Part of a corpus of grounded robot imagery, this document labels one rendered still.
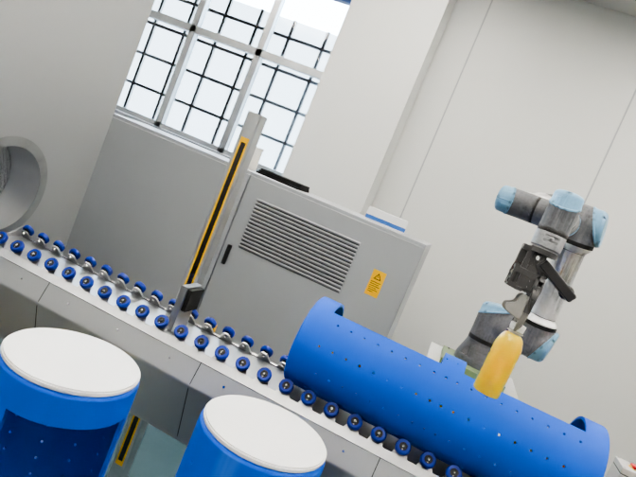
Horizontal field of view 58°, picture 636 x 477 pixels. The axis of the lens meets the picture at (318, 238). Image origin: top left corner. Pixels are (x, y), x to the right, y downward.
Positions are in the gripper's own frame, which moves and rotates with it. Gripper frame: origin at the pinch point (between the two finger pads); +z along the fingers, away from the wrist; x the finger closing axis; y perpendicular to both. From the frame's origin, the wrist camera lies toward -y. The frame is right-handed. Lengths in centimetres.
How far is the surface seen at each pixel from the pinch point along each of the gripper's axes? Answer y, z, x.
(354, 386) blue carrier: 31.1, 35.0, -8.1
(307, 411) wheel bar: 41, 49, -12
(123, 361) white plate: 77, 40, 38
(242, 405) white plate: 50, 40, 30
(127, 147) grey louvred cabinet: 222, 11, -166
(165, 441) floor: 113, 139, -125
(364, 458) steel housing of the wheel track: 20, 52, -10
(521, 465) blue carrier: -16.3, 32.8, -5.7
